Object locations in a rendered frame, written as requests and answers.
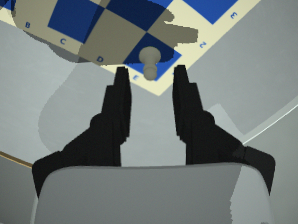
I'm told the cream and blue checkered game board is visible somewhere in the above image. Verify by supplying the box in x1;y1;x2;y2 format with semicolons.
0;0;260;96

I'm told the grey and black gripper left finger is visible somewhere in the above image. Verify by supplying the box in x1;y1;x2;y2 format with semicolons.
32;66;132;198

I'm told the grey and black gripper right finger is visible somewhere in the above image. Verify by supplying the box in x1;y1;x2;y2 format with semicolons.
172;65;276;196

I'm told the white pawn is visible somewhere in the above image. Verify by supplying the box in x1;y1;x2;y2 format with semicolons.
139;46;161;81

